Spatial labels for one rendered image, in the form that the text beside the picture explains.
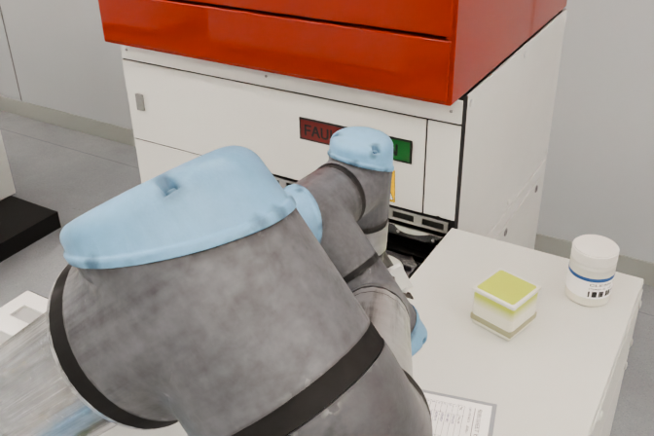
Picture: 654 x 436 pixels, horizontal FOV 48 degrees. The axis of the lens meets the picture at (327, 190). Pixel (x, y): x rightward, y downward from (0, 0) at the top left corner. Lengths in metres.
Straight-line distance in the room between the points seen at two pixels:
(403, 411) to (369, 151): 0.46
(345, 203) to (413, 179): 0.63
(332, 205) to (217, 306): 0.42
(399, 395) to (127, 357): 0.14
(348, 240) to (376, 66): 0.58
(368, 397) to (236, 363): 0.07
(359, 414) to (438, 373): 0.71
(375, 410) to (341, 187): 0.44
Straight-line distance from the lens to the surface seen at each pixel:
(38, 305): 1.31
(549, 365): 1.12
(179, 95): 1.66
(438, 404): 1.03
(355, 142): 0.82
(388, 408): 0.38
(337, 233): 0.76
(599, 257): 1.20
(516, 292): 1.13
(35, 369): 0.47
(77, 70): 4.32
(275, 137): 1.53
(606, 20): 2.75
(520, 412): 1.05
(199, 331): 0.36
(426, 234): 1.43
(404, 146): 1.38
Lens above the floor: 1.69
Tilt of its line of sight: 28 degrees down
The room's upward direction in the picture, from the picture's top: 1 degrees counter-clockwise
